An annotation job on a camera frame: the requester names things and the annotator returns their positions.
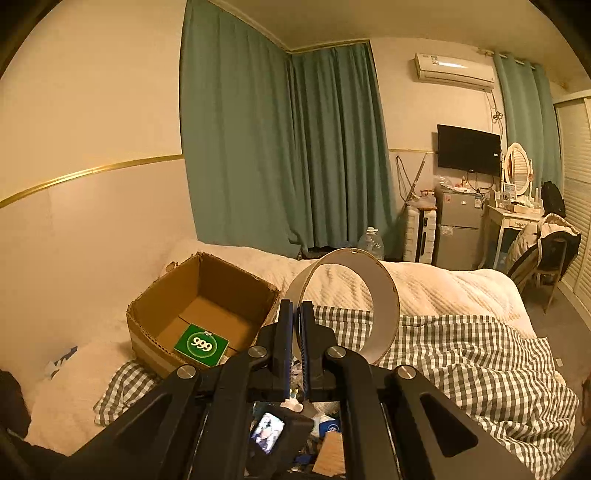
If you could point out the clear water jug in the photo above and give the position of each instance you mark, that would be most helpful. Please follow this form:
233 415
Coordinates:
371 244

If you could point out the white fluffy blanket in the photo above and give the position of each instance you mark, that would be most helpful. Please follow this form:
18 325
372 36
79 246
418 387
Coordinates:
438 286

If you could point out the white suitcase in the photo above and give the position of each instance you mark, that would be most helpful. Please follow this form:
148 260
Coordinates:
418 235

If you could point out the white louvered wardrobe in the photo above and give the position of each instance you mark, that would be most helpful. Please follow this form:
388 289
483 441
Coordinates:
577 184

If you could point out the white air conditioner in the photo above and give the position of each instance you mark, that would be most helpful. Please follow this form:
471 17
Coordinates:
452 69

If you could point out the white dressing table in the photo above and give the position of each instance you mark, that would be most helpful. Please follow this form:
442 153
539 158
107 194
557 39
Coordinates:
508 219

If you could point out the blue tissue pack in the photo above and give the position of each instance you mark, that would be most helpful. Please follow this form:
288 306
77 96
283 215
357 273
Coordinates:
331 427

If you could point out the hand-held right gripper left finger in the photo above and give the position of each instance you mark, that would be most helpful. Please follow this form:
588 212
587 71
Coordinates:
287 341

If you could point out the silver fridge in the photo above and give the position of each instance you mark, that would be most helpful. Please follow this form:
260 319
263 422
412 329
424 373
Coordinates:
457 230

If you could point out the dark chair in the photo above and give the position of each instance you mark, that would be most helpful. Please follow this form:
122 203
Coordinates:
551 254

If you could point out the small picture frame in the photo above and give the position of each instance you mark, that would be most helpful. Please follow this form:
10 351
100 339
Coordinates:
509 191

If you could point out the green medicine box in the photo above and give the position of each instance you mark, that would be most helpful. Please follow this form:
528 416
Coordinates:
201 344

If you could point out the black bag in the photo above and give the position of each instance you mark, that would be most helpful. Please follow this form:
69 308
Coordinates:
552 198

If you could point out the green checked blanket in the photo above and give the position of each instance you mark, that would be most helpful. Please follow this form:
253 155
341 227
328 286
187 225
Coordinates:
461 369

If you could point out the green curtain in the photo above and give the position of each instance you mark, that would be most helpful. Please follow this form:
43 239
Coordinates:
240 138
526 120
341 147

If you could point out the white oval mirror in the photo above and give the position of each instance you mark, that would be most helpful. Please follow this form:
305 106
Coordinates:
517 168

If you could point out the brown cardboard box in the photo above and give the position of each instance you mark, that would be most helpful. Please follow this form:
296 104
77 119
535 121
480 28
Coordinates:
221 286

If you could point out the leaning broom stick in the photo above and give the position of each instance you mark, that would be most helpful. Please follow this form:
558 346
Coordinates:
415 180

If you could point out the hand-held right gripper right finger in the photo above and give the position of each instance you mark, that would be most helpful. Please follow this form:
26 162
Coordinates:
304 341

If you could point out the black wall television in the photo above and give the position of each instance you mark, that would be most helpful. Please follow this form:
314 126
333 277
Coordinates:
468 150

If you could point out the clear plastic bag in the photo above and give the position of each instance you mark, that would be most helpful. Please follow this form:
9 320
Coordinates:
422 202

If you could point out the brown cardboard piece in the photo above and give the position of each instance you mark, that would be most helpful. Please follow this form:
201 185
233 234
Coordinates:
330 454

